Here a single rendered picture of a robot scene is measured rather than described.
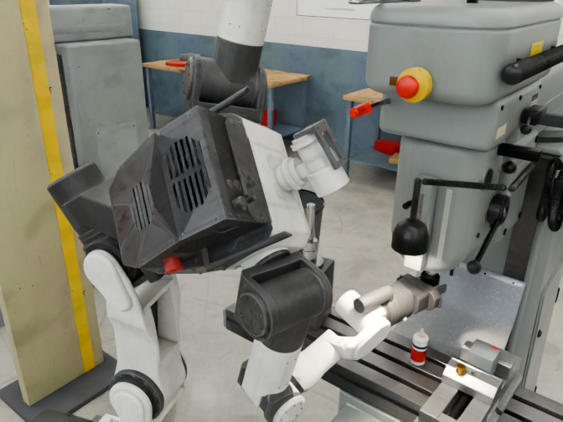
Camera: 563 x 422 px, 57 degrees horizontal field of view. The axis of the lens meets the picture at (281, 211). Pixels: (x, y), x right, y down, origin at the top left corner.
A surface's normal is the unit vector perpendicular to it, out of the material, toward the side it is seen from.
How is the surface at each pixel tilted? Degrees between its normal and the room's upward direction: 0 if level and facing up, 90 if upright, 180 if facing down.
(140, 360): 90
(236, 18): 90
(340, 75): 90
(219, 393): 0
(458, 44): 90
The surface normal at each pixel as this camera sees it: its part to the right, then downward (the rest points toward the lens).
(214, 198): -0.54, -0.10
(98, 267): -0.33, 0.38
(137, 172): -0.72, 0.00
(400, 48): -0.61, 0.32
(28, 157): 0.79, 0.26
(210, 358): 0.01, -0.91
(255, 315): -0.76, 0.20
